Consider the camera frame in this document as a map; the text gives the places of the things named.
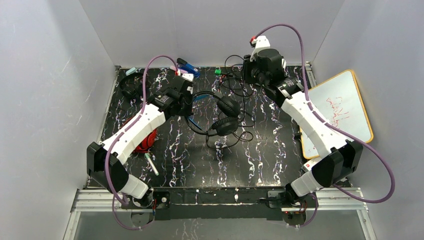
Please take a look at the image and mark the red headphones with cable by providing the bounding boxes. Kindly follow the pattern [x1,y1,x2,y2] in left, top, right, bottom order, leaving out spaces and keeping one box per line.
[132,129,157,154]

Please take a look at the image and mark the blue black headphones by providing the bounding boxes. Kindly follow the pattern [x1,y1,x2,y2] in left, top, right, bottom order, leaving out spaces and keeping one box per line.
[184,90,254,150]

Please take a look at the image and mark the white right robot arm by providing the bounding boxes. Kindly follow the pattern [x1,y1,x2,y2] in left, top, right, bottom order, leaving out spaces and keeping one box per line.
[242,35,363,204]

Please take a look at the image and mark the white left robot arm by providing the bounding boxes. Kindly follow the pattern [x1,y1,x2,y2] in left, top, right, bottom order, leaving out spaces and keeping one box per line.
[86,73,194,200]

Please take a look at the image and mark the blue stapler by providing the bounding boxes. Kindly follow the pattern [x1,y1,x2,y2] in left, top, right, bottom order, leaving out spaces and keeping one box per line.
[176,57,200,78]

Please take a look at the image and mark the mint eraser block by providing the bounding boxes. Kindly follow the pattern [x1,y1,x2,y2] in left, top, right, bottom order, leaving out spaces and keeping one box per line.
[125,67,137,76]

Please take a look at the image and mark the white green marker pen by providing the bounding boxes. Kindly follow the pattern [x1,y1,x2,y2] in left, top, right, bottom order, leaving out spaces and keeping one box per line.
[144,152,159,176]

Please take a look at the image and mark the yellow framed whiteboard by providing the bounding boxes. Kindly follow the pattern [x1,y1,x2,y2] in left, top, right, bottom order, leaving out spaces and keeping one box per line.
[308,69,374,144]

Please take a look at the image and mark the small white red box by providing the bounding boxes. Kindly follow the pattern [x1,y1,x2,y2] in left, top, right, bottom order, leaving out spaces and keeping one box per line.
[302,157,321,173]

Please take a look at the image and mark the black cable on table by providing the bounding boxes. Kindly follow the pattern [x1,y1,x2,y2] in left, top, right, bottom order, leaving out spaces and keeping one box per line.
[218,54,259,98]

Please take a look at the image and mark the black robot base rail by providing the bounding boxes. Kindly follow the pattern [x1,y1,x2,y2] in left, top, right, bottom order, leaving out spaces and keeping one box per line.
[152,187,300,221]

